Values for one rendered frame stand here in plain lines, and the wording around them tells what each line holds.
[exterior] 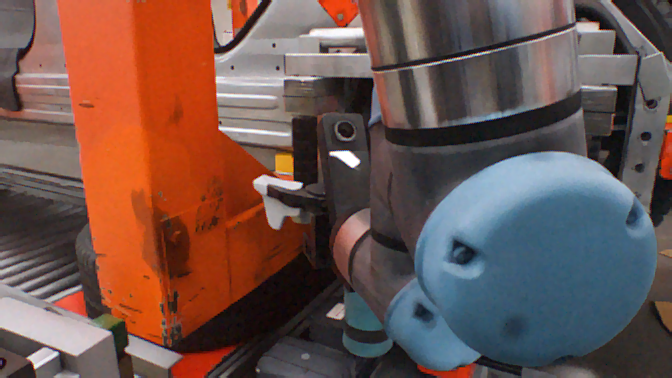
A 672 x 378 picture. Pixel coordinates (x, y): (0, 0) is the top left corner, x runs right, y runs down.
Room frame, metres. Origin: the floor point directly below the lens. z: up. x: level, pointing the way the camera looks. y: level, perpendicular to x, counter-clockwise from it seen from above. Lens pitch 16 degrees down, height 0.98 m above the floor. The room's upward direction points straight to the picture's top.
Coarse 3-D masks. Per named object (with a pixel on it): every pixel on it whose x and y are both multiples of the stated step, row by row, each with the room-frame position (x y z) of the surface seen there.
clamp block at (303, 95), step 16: (288, 80) 0.63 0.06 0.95; (304, 80) 0.62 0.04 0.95; (320, 80) 0.63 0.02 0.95; (336, 80) 0.67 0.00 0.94; (288, 96) 0.63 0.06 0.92; (304, 96) 0.62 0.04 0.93; (320, 96) 0.63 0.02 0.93; (336, 96) 0.67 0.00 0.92; (288, 112) 0.63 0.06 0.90; (304, 112) 0.62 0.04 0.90; (320, 112) 0.63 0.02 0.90
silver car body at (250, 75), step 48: (0, 0) 2.38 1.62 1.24; (48, 0) 1.61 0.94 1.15; (288, 0) 1.18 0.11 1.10; (48, 48) 1.63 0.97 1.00; (240, 48) 1.25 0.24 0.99; (288, 48) 1.18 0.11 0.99; (48, 96) 1.63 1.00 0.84; (240, 96) 1.22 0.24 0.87; (240, 144) 1.23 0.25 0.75; (288, 144) 1.15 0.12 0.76
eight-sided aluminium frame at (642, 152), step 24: (600, 0) 0.66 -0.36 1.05; (360, 24) 0.83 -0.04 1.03; (624, 24) 0.65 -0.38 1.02; (336, 48) 0.85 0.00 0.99; (360, 48) 0.84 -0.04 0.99; (648, 48) 0.63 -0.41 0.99; (648, 72) 0.63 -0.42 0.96; (648, 96) 0.63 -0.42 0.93; (648, 120) 0.63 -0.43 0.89; (624, 144) 0.68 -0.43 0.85; (648, 144) 0.62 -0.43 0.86; (624, 168) 0.64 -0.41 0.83; (648, 168) 0.62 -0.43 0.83; (648, 192) 0.62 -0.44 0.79
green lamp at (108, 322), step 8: (96, 320) 0.51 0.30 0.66; (104, 320) 0.51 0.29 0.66; (112, 320) 0.51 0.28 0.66; (120, 320) 0.51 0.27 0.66; (104, 328) 0.49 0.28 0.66; (112, 328) 0.50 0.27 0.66; (120, 328) 0.50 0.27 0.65; (120, 336) 0.50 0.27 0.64; (120, 344) 0.50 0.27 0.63; (128, 344) 0.51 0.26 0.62
